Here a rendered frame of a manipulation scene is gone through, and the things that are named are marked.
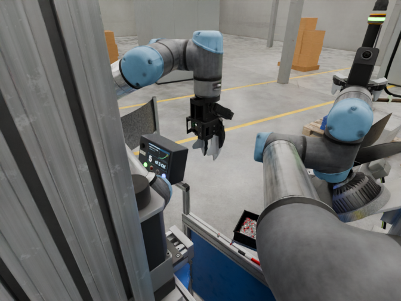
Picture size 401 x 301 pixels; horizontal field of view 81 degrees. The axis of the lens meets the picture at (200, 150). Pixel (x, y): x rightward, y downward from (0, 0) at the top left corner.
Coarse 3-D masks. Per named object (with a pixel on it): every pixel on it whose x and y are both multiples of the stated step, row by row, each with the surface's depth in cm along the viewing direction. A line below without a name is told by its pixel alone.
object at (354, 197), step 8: (360, 176) 105; (368, 176) 107; (352, 184) 103; (360, 184) 102; (368, 184) 102; (376, 184) 104; (336, 192) 106; (344, 192) 103; (352, 192) 102; (360, 192) 100; (368, 192) 101; (376, 192) 101; (336, 200) 105; (344, 200) 103; (352, 200) 101; (360, 200) 101; (368, 200) 100; (336, 208) 108; (344, 208) 105; (352, 208) 103
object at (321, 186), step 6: (312, 174) 107; (312, 180) 103; (318, 180) 102; (324, 180) 102; (318, 186) 99; (324, 186) 99; (330, 186) 99; (318, 192) 95; (324, 192) 95; (330, 192) 95; (324, 198) 91; (330, 198) 91; (330, 204) 87
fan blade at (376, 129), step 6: (390, 114) 106; (384, 120) 109; (372, 126) 108; (378, 126) 111; (384, 126) 115; (372, 132) 112; (378, 132) 116; (366, 138) 113; (372, 138) 116; (378, 138) 122; (366, 144) 117
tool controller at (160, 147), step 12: (144, 144) 124; (156, 144) 118; (168, 144) 119; (144, 156) 126; (156, 156) 119; (168, 156) 113; (180, 156) 116; (156, 168) 121; (168, 168) 114; (180, 168) 119; (168, 180) 116; (180, 180) 123
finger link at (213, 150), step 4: (216, 136) 70; (212, 140) 69; (216, 140) 70; (212, 144) 70; (216, 144) 71; (208, 148) 69; (212, 148) 70; (216, 148) 71; (220, 148) 71; (208, 152) 69; (212, 152) 71; (216, 152) 72; (216, 156) 73
